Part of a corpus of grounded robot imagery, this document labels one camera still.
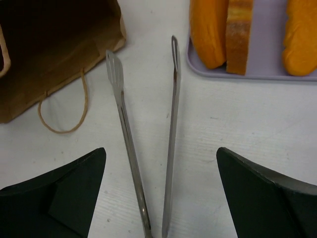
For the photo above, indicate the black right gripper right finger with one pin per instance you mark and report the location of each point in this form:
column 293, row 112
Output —
column 264, row 203

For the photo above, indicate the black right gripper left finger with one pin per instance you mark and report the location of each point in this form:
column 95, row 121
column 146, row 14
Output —
column 57, row 204

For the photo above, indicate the metal kitchen tongs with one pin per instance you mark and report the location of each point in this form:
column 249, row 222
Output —
column 115, row 76

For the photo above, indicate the small orange fake bread roll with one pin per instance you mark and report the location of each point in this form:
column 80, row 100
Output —
column 299, row 56

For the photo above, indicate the brown paper bag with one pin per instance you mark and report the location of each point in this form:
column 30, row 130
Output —
column 46, row 44

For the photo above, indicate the beige fake bread slice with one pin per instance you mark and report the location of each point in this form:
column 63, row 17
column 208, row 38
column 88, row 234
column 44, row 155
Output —
column 238, row 30

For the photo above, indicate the orange fake baguette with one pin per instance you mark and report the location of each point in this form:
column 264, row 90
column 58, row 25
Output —
column 207, row 20

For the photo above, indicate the lilac plastic tray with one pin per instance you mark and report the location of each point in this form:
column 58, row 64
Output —
column 265, row 50

